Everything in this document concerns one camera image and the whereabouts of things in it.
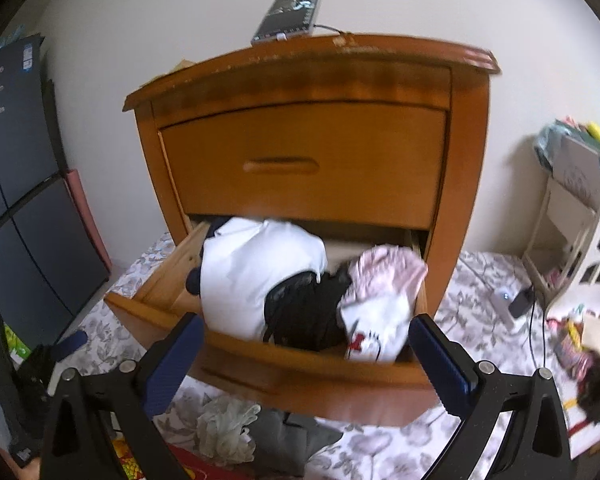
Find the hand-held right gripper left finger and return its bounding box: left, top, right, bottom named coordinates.
left=40, top=312, right=206, bottom=480

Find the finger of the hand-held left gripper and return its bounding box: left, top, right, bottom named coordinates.
left=49, top=331, right=89, bottom=362

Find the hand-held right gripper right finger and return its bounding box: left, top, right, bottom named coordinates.
left=409, top=314, right=578, bottom=480

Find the white red-printed garment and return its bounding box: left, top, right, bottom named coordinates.
left=340, top=292, right=417, bottom=364

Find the cream lace garment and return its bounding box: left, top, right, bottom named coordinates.
left=196, top=394, right=262, bottom=467

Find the pink underwear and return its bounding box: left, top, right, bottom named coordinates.
left=340, top=245, right=429, bottom=312

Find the large white garment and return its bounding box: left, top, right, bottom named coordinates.
left=200, top=217, right=329, bottom=342

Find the black lace underwear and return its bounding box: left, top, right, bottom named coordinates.
left=261, top=267, right=354, bottom=354

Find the grey garment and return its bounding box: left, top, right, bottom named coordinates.
left=252, top=409, right=344, bottom=479

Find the closed wooden drawer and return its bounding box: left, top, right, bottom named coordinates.
left=157, top=101, right=451, bottom=232

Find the green printed carton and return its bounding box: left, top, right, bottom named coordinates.
left=4, top=324, right=32, bottom=362

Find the floral bedsheet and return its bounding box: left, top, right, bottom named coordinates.
left=105, top=232, right=600, bottom=480

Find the white power strip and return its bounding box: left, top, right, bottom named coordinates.
left=490, top=287, right=524, bottom=329

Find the black charger adapter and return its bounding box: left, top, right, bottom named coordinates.
left=510, top=286, right=537, bottom=319

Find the red floral blanket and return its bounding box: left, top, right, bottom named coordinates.
left=110, top=435, right=262, bottom=480

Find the dark grey cabinet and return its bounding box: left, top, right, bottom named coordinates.
left=0, top=34, right=112, bottom=357

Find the dark cloth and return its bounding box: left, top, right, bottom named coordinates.
left=576, top=354, right=600, bottom=424

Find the white booklet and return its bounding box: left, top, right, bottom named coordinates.
left=552, top=132, right=600, bottom=212

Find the teal plastic bag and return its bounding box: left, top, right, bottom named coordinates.
left=532, top=122, right=567, bottom=172

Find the wooden nightstand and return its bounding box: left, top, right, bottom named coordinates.
left=122, top=34, right=502, bottom=321

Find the black smartphone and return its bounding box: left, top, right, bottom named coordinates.
left=250, top=0, right=326, bottom=47

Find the black charger cable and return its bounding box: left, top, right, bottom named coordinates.
left=526, top=290, right=552, bottom=372

